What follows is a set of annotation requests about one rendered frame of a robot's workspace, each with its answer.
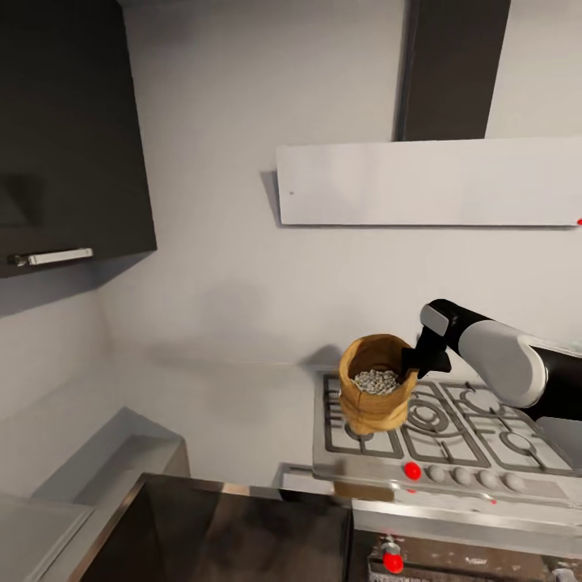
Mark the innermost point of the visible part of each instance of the drop in sink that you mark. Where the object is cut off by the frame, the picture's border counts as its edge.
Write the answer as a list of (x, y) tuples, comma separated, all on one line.
[(33, 532)]

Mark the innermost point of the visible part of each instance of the burner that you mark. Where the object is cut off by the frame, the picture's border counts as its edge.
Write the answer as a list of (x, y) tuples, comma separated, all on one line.
[(458, 438)]

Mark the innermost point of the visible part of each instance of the range hood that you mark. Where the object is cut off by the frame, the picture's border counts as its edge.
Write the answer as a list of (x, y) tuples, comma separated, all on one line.
[(441, 170)]

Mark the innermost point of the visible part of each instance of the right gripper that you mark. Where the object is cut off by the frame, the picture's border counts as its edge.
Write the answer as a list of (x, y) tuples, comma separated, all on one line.
[(423, 359)]

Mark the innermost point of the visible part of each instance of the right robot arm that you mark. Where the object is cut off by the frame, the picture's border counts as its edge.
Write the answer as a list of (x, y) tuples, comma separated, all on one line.
[(535, 375)]

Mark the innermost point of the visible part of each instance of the popcorn bag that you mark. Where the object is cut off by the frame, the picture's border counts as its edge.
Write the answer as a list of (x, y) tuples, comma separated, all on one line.
[(370, 411)]

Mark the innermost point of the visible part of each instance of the cabinet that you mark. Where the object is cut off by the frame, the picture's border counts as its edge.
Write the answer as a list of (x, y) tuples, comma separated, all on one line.
[(73, 186)]

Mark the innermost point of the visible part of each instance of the oven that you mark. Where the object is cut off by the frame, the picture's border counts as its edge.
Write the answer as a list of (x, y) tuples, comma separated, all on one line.
[(384, 547)]

